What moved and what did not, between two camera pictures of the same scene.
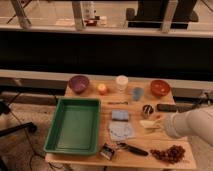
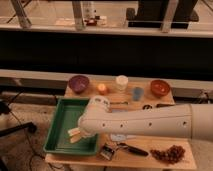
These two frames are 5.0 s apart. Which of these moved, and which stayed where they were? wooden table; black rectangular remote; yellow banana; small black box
Moved: yellow banana
Stayed: black rectangular remote; wooden table; small black box
